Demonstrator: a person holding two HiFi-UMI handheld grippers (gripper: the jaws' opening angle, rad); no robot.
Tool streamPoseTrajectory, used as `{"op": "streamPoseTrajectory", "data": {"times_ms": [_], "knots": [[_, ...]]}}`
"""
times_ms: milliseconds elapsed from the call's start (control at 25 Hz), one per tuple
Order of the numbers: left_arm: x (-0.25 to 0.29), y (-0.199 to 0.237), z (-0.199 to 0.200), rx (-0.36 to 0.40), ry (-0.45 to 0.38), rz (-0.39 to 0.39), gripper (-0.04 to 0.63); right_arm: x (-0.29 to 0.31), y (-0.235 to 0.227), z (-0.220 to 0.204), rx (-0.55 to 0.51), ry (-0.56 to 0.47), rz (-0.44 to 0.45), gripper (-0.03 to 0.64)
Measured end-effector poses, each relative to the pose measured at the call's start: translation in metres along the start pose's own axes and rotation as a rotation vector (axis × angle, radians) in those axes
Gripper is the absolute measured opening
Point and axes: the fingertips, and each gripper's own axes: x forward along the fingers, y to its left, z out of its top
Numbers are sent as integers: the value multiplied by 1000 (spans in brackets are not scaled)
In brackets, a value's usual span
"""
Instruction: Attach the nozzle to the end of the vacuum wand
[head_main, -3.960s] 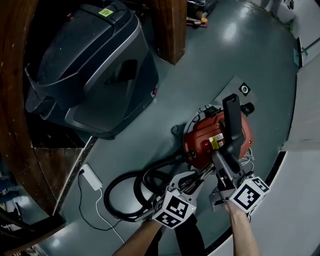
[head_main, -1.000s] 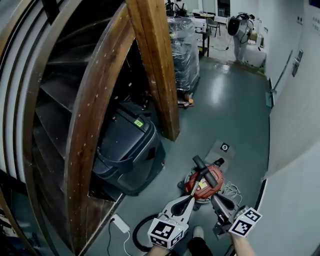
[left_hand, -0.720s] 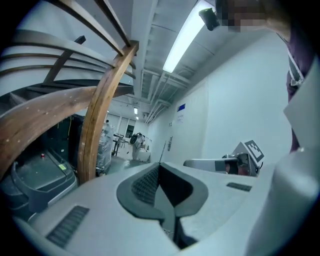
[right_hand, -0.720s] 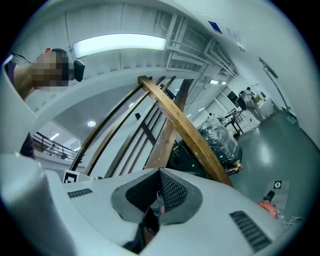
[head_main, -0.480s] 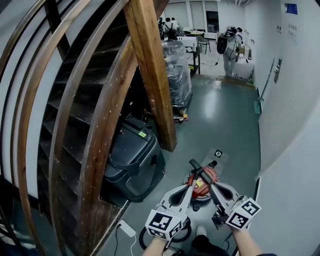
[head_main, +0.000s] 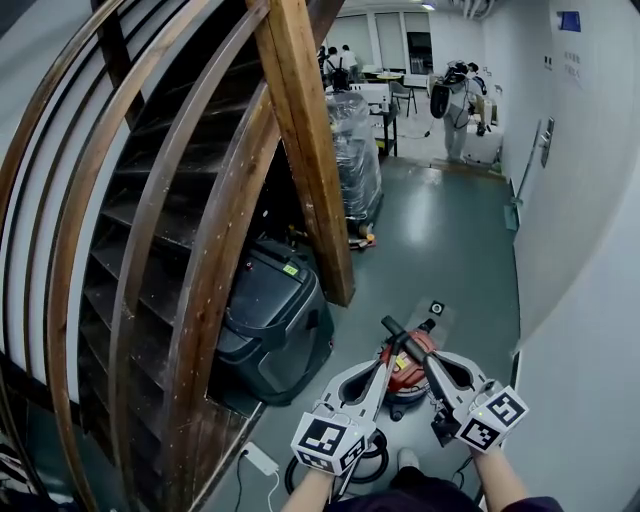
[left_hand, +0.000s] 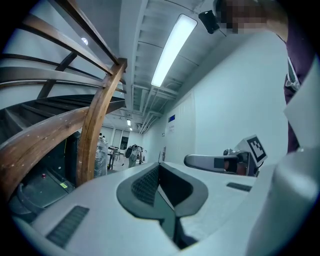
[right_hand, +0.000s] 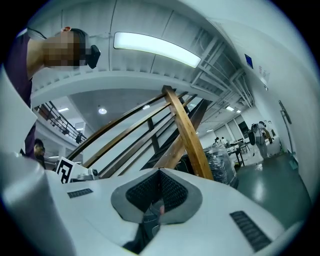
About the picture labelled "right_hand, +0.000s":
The plastic-wrapped pallet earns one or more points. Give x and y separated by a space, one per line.
222 165

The black head-mounted camera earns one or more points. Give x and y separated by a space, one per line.
94 56

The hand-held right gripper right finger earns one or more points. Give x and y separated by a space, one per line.
212 220

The black balcony railing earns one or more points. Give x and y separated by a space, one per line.
62 122

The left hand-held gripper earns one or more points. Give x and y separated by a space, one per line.
65 170

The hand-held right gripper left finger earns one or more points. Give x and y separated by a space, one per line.
75 215

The round ceiling light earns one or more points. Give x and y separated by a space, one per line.
102 111

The person's head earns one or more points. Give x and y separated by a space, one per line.
58 50

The long ceiling light panel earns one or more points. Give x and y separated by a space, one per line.
157 48

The blue wall sign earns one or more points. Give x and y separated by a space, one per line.
249 61

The white work table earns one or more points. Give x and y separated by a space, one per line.
237 148

